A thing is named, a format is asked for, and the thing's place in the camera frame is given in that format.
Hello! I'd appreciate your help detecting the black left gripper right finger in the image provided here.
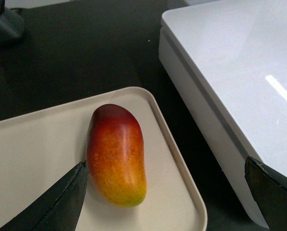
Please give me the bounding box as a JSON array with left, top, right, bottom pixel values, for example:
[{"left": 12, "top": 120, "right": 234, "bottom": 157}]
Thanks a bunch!
[{"left": 244, "top": 156, "right": 287, "bottom": 231}]

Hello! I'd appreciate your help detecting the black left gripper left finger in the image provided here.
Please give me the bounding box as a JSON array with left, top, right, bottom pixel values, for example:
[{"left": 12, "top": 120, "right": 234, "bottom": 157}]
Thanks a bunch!
[{"left": 0, "top": 161, "right": 89, "bottom": 231}]

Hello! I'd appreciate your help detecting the beige plastic tray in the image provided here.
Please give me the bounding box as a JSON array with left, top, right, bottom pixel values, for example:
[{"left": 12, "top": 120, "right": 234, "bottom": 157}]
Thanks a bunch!
[{"left": 0, "top": 87, "right": 208, "bottom": 231}]

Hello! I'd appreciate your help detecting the white checkout scale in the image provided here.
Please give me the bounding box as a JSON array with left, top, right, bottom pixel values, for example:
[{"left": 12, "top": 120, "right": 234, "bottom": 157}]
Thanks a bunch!
[{"left": 159, "top": 0, "right": 287, "bottom": 229}]

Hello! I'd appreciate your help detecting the dark red mango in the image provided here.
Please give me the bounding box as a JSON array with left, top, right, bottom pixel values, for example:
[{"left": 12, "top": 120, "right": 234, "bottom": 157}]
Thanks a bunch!
[{"left": 86, "top": 104, "right": 147, "bottom": 207}]

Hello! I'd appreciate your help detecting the black checkout counter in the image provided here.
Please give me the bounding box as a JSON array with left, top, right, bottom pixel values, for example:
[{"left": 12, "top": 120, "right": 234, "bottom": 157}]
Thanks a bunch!
[{"left": 0, "top": 0, "right": 261, "bottom": 231}]

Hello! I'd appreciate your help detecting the black barcode scanner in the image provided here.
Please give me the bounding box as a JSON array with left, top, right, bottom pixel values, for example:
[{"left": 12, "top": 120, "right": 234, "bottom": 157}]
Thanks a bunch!
[{"left": 0, "top": 0, "right": 25, "bottom": 47}]

